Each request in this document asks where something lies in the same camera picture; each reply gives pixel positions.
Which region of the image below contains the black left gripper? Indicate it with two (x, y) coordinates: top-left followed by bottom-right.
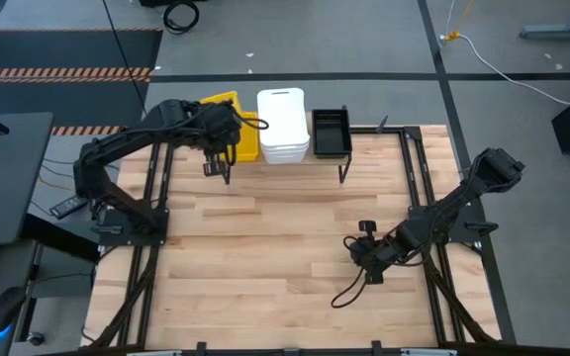
(200, 101), (242, 179)

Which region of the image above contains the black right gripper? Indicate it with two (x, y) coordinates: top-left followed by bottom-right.
(358, 221), (394, 286)

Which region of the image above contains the black slotted plastic basket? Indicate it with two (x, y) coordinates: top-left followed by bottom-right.
(313, 147), (353, 159)
(311, 108), (354, 155)

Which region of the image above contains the black orange hazard strip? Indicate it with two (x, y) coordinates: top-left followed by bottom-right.
(50, 125), (132, 136)

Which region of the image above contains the black power brick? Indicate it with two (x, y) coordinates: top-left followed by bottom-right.
(48, 195), (88, 221)

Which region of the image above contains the black equipment box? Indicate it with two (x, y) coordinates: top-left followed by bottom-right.
(139, 0), (207, 7)

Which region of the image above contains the black hazard striped mat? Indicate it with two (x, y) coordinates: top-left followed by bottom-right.
(0, 28), (164, 84)

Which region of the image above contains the dark grey desk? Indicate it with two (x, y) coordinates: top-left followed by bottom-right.
(0, 112), (54, 247)

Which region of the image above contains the black computer mouse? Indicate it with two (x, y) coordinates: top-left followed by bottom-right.
(0, 285), (28, 337)

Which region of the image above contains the grey metal table foot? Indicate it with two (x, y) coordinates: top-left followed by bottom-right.
(519, 0), (570, 41)

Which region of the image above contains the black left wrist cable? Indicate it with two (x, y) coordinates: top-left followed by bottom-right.
(235, 114), (270, 132)

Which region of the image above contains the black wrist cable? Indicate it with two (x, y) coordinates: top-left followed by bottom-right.
(235, 114), (270, 132)
(331, 276), (371, 310)

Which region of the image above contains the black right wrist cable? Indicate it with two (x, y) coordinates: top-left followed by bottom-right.
(331, 276), (371, 310)

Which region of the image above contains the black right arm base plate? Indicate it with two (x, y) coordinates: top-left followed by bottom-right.
(445, 202), (500, 244)

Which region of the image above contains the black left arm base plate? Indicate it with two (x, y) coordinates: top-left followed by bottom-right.
(97, 207), (170, 247)

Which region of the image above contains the black aluminium table frame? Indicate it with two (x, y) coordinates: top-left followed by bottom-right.
(86, 126), (504, 356)

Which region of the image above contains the long black floor cable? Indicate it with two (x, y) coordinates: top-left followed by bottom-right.
(101, 0), (152, 118)

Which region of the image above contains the coiled black cable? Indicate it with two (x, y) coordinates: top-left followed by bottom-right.
(162, 1), (201, 36)

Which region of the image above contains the white floor cable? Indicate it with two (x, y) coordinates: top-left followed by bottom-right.
(440, 32), (570, 106)

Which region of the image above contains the thin yellow cable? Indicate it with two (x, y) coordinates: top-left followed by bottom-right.
(455, 0), (477, 34)

